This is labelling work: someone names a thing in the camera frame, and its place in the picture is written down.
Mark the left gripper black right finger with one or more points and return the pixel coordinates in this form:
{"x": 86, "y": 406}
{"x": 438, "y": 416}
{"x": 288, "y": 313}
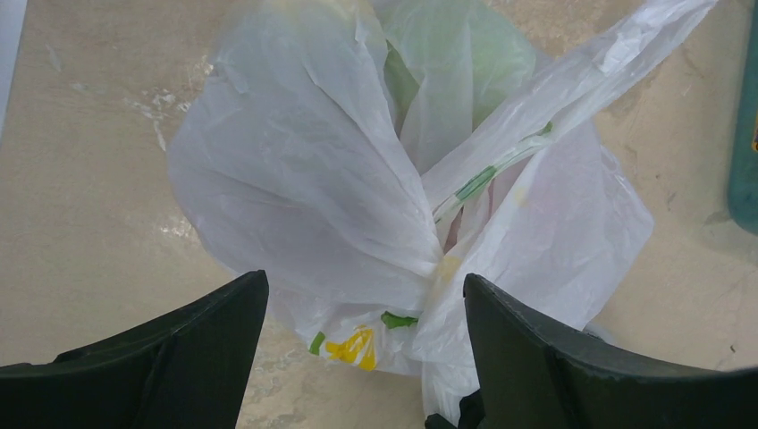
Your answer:
{"x": 537, "y": 372}

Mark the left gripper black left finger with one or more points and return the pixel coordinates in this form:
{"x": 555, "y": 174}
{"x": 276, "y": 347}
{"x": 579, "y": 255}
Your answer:
{"x": 186, "y": 369}

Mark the white plastic bag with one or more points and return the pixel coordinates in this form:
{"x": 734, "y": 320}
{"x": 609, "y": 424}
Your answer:
{"x": 289, "y": 161}

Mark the green fake fruit in bag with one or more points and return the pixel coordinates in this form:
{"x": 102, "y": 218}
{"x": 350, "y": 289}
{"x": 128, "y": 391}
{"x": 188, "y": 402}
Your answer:
{"x": 450, "y": 64}

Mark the teal plastic tray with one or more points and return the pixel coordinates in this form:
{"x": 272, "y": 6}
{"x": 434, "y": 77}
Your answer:
{"x": 742, "y": 183}

